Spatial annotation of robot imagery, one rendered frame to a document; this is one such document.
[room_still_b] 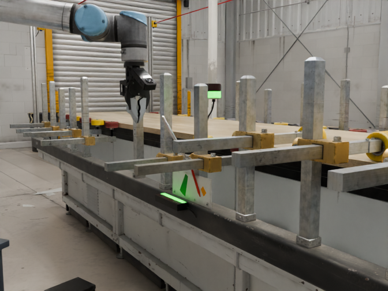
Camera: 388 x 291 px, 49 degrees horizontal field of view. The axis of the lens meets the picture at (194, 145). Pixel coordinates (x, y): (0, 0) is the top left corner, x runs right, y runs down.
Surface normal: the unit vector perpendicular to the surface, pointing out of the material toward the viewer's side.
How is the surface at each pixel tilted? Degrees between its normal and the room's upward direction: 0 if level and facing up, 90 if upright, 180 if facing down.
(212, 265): 90
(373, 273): 0
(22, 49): 90
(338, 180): 90
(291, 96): 90
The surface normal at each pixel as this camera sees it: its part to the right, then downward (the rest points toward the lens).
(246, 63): -0.79, 0.07
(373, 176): 0.54, 0.11
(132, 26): 0.07, 0.12
